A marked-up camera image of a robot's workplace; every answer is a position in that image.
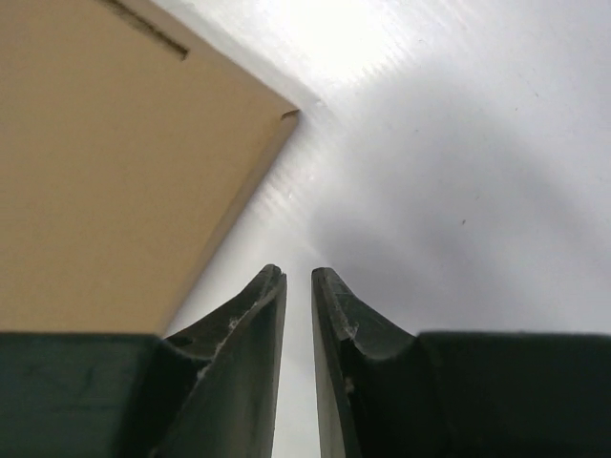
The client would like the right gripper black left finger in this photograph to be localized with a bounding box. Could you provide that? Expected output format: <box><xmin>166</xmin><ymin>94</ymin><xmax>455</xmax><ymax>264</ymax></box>
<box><xmin>1</xmin><ymin>264</ymin><xmax>286</xmax><ymax>457</ymax></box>

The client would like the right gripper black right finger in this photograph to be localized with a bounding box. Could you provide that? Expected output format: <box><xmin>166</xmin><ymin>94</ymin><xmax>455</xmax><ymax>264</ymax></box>
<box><xmin>311</xmin><ymin>268</ymin><xmax>610</xmax><ymax>457</ymax></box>

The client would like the cardboard box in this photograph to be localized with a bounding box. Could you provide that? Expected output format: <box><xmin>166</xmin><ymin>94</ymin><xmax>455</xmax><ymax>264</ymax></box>
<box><xmin>1</xmin><ymin>1</ymin><xmax>298</xmax><ymax>334</ymax></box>

